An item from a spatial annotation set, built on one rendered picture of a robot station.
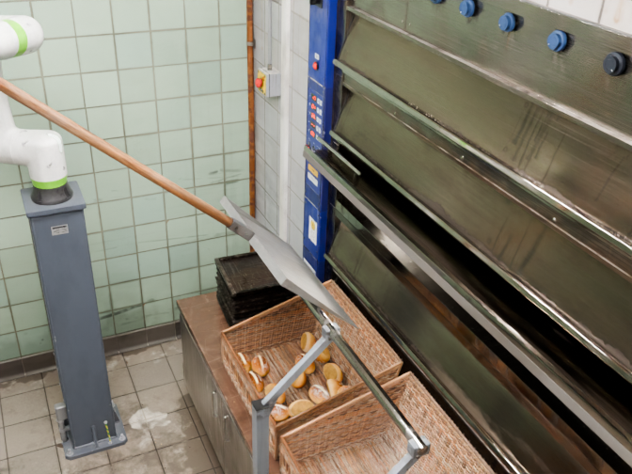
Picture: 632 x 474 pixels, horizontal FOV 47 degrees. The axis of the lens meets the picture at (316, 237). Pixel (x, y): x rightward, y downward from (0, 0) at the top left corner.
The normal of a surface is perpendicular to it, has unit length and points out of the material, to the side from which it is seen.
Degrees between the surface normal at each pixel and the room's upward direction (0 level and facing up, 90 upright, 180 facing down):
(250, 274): 0
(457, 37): 90
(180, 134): 90
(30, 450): 0
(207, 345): 0
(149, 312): 90
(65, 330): 90
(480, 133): 70
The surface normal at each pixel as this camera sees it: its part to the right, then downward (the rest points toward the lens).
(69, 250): 0.42, 0.47
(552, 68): -0.91, 0.18
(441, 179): -0.84, -0.12
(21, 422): 0.04, -0.86
